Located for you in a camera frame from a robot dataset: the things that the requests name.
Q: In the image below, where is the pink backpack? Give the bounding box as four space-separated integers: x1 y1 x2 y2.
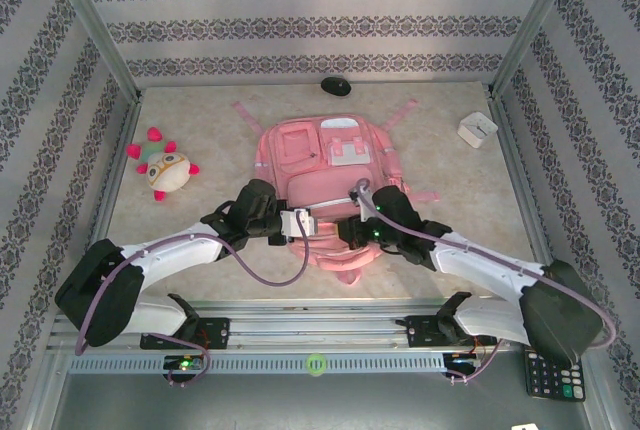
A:
230 97 442 286

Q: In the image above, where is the plush toy with pink spikes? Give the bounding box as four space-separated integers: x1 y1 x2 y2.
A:
125 127 202 206

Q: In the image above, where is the white square alarm clock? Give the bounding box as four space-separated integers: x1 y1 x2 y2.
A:
457 110 499 150

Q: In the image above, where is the right circuit board green light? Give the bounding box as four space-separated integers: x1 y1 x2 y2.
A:
444 353 484 369

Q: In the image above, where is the circuit board green light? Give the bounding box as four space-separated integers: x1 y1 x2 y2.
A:
444 353 484 369
163 355 206 372

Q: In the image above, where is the black computer mouse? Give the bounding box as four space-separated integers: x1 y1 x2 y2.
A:
320 76 352 98

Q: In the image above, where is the left circuit board green light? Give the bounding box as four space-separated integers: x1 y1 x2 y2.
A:
163 355 206 372

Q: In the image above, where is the black desk calculator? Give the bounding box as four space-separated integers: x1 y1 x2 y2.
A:
523 347 587 404

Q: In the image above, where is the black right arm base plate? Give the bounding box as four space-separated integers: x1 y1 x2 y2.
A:
405 314 451 349

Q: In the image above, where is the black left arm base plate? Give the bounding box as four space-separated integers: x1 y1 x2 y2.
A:
139 317 232 351

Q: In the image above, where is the aluminium front rail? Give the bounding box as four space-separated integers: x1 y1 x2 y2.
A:
47 299 584 352

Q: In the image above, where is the aluminium rail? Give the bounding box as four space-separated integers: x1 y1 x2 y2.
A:
47 299 584 352
487 87 571 311
69 92 146 316

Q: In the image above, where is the aluminium right side rail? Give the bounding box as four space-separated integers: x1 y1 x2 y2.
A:
487 87 571 311

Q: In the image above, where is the aluminium left side rail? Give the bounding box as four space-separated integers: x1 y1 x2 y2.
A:
69 92 146 316

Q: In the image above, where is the perforated metal cable tray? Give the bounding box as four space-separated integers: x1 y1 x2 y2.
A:
67 352 449 376

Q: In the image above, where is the green ring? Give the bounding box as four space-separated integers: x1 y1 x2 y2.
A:
306 352 329 377

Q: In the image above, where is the aluminium left frame post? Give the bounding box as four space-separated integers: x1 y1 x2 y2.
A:
42 0 144 101

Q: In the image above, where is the aluminium frame post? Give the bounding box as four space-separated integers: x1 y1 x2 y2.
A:
489 0 586 99
42 0 144 101

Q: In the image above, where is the aluminium right frame post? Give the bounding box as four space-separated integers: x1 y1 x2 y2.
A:
489 0 586 99

